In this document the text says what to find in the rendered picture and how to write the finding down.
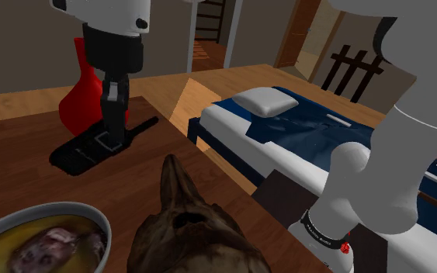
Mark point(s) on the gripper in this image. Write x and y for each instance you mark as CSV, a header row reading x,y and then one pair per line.
x,y
113,53

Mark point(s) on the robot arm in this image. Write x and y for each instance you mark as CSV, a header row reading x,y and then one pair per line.
x,y
399,158

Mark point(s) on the red vase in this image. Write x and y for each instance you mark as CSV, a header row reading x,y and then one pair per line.
x,y
83,106

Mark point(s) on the black handheld radio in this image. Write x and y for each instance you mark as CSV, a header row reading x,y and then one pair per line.
x,y
78,155

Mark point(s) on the brown wooden table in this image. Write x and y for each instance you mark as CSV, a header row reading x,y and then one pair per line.
x,y
17,166

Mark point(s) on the grey bowl of soup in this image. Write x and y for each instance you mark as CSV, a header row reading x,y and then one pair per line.
x,y
44,245

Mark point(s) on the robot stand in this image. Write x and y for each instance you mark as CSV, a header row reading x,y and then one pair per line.
x,y
280,196

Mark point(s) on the white bed with blue blanket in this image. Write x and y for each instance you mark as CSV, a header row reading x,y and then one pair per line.
x,y
309,132

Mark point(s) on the brown wooden door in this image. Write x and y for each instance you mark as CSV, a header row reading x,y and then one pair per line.
x,y
297,30

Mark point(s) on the black slatted chair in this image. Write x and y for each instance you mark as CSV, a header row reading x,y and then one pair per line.
x,y
354,72

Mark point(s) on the white door frame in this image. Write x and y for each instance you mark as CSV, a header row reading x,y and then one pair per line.
x,y
190,38

